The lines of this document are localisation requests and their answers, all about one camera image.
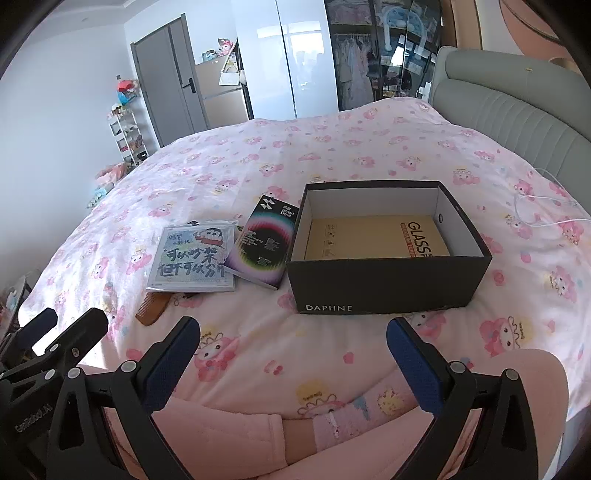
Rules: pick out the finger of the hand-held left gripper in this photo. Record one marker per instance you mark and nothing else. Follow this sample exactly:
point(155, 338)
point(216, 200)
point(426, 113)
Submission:
point(87, 325)
point(44, 318)

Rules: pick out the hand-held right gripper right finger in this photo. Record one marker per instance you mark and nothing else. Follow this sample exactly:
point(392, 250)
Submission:
point(415, 369)

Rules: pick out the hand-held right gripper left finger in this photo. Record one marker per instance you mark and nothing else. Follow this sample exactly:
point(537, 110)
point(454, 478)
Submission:
point(168, 364)

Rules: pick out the black shoe box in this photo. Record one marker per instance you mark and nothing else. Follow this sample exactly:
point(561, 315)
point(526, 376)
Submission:
point(388, 286)

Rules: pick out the white patterned packet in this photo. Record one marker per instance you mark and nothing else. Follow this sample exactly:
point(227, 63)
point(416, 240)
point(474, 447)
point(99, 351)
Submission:
point(194, 258)

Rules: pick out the black box with colourful print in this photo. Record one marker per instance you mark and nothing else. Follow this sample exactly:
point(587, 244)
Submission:
point(263, 244)

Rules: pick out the light blue plush toy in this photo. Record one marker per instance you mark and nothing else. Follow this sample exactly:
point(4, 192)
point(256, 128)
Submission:
point(14, 297)

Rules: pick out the wooden comb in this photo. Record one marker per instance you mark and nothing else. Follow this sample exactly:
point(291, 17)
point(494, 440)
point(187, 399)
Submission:
point(150, 311)

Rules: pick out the pink patterned sock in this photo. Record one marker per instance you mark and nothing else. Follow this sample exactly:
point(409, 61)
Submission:
point(351, 415)

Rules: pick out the person's legs in pink trousers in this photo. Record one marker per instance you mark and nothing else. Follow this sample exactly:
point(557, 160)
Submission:
point(221, 443)

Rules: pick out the yellow-brown flat package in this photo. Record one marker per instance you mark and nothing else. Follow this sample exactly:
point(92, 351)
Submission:
point(360, 235)

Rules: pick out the pile of plush toys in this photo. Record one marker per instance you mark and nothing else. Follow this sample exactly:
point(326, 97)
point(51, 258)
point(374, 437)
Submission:
point(108, 177)

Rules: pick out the white shelf rack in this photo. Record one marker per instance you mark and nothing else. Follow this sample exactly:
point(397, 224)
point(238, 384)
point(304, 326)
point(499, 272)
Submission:
point(127, 134)

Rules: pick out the pink printed blanket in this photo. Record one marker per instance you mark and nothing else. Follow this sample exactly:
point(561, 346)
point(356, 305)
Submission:
point(277, 152)

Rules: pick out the plush toys on rack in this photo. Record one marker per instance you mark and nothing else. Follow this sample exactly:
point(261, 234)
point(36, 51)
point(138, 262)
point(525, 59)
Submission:
point(127, 90)

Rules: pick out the grey door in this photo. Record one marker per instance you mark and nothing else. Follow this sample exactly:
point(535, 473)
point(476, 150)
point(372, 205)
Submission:
point(171, 78)

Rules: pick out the beige refrigerator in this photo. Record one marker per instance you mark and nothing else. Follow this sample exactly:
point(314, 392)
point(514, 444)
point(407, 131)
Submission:
point(221, 97)

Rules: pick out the grey-green padded headboard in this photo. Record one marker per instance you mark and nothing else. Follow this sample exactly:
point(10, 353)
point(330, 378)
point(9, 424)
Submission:
point(508, 106)

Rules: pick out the pink plush toy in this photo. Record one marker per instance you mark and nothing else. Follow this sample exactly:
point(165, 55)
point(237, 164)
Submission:
point(226, 46)

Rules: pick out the glass-door cabinet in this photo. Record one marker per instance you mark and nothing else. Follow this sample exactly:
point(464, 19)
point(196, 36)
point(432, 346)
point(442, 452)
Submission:
point(383, 50)

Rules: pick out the white wardrobe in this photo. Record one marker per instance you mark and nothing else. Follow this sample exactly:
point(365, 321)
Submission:
point(286, 55)

